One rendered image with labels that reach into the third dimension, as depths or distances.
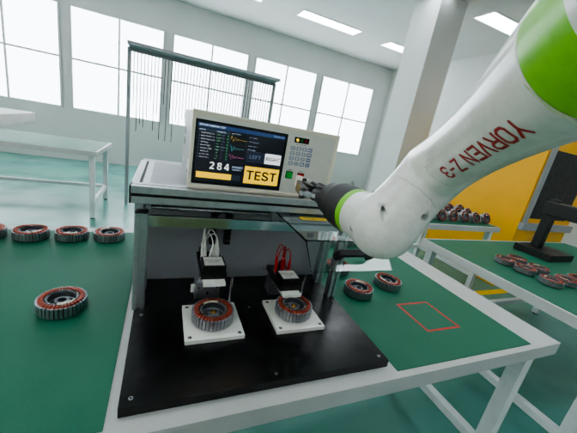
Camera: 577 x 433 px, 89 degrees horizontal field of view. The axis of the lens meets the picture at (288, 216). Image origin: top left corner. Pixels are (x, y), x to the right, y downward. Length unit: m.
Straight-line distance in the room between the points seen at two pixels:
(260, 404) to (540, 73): 0.69
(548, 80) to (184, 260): 0.98
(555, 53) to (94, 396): 0.81
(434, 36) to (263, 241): 4.21
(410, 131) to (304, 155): 3.87
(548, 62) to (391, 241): 0.30
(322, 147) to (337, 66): 7.32
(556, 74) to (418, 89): 4.48
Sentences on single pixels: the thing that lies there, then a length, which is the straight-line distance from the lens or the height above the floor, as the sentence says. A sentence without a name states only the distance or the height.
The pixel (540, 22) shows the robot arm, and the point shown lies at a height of 1.40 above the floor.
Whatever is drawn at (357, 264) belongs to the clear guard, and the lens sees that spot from 0.77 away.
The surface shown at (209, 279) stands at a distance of 0.86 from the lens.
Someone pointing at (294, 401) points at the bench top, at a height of 0.75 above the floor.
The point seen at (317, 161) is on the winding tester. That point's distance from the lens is 0.93.
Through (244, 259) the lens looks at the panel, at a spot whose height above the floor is 0.84.
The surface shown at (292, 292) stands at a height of 0.83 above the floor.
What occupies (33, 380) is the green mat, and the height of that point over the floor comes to 0.75.
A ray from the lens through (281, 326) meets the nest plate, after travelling 0.89.
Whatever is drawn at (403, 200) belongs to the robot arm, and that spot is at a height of 1.24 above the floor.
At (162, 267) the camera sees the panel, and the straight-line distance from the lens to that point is 1.07.
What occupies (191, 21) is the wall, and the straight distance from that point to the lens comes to 7.30.
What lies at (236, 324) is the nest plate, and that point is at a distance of 0.87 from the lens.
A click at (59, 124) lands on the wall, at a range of 7.36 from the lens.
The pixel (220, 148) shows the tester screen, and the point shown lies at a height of 1.23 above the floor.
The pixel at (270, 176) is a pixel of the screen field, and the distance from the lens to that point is 0.88.
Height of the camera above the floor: 1.31
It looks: 16 degrees down
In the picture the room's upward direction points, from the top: 10 degrees clockwise
